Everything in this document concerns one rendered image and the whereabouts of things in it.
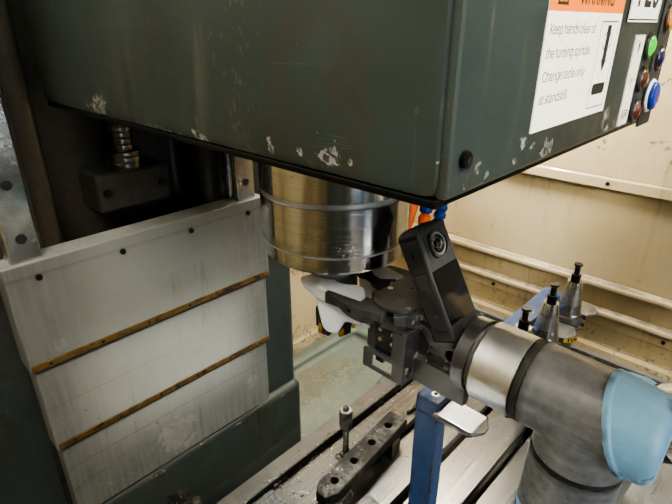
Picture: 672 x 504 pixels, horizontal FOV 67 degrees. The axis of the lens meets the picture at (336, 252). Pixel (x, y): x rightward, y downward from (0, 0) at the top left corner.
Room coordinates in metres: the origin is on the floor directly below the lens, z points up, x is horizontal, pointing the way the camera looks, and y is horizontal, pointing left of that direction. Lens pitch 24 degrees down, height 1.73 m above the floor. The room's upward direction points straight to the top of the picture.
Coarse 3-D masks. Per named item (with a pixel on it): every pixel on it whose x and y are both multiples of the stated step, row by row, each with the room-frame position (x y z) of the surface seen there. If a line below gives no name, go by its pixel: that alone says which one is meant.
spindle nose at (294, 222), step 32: (288, 192) 0.45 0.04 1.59; (320, 192) 0.44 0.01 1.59; (352, 192) 0.44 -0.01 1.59; (288, 224) 0.45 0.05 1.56; (320, 224) 0.44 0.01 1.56; (352, 224) 0.44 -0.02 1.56; (384, 224) 0.46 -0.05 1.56; (288, 256) 0.46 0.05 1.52; (320, 256) 0.44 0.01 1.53; (352, 256) 0.44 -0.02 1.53; (384, 256) 0.46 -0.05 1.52
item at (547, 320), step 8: (544, 304) 0.77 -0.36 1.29; (552, 304) 0.76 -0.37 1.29; (544, 312) 0.76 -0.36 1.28; (552, 312) 0.75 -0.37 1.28; (536, 320) 0.77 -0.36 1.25; (544, 320) 0.76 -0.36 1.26; (552, 320) 0.75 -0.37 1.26; (536, 328) 0.76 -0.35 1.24; (544, 328) 0.75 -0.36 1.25; (552, 328) 0.75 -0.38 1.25; (544, 336) 0.75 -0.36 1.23; (552, 336) 0.75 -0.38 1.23
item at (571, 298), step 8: (568, 280) 0.85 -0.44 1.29; (568, 288) 0.84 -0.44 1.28; (576, 288) 0.83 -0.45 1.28; (568, 296) 0.84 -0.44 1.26; (576, 296) 0.83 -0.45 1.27; (560, 304) 0.85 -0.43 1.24; (568, 304) 0.83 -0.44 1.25; (576, 304) 0.83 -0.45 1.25; (560, 312) 0.84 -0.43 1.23; (568, 312) 0.83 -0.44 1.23; (576, 312) 0.83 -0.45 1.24
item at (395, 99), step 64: (64, 0) 0.64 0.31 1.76; (128, 0) 0.53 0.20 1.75; (192, 0) 0.46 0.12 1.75; (256, 0) 0.40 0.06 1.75; (320, 0) 0.36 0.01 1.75; (384, 0) 0.32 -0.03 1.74; (448, 0) 0.30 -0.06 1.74; (512, 0) 0.33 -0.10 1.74; (64, 64) 0.66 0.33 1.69; (128, 64) 0.55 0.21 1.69; (192, 64) 0.46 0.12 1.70; (256, 64) 0.40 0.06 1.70; (320, 64) 0.36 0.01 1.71; (384, 64) 0.32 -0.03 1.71; (448, 64) 0.30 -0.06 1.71; (512, 64) 0.34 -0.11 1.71; (640, 64) 0.55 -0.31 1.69; (192, 128) 0.47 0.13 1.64; (256, 128) 0.41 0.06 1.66; (320, 128) 0.36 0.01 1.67; (384, 128) 0.32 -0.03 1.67; (448, 128) 0.30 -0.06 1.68; (512, 128) 0.35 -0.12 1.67; (576, 128) 0.44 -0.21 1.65; (384, 192) 0.32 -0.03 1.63; (448, 192) 0.30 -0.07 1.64
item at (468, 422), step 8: (448, 400) 0.60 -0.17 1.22; (448, 408) 0.59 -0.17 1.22; (456, 408) 0.59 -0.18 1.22; (464, 408) 0.59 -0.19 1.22; (432, 416) 0.57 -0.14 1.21; (440, 416) 0.57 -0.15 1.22; (448, 416) 0.57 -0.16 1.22; (456, 416) 0.57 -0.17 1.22; (464, 416) 0.57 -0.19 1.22; (472, 416) 0.57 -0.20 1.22; (480, 416) 0.57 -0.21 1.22; (448, 424) 0.56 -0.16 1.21; (456, 424) 0.55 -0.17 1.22; (464, 424) 0.55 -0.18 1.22; (472, 424) 0.55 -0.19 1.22; (480, 424) 0.55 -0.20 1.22; (464, 432) 0.54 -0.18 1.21; (472, 432) 0.54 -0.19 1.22; (480, 432) 0.54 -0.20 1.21
